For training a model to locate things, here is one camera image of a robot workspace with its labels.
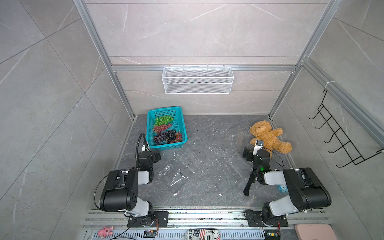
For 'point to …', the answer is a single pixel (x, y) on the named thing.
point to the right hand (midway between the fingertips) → (254, 147)
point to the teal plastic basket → (178, 125)
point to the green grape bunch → (161, 120)
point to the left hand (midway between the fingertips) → (150, 148)
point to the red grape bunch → (158, 129)
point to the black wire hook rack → (355, 156)
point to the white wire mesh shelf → (195, 80)
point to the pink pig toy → (102, 233)
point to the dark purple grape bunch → (166, 137)
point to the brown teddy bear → (262, 130)
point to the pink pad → (314, 232)
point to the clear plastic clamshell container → (178, 170)
